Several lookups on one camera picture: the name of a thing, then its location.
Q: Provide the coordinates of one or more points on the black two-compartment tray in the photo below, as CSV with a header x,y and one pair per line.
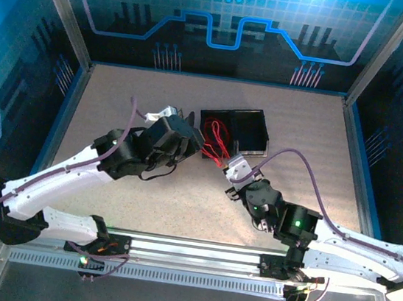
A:
x,y
252,131

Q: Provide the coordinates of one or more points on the small black controller board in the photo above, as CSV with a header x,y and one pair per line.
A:
x,y
295,296
91,266

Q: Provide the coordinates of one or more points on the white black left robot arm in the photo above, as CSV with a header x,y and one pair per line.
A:
x,y
53,179

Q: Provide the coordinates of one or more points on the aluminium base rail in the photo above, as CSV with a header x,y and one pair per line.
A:
x,y
191,253

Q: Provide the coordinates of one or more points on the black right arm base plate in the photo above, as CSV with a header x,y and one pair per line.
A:
x,y
271,265

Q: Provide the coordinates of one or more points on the aluminium frame post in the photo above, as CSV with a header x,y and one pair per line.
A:
x,y
62,9
385,52

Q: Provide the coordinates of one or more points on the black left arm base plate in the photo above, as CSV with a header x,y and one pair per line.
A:
x,y
122,246

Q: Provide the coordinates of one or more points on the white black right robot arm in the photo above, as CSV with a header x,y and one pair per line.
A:
x,y
351,252

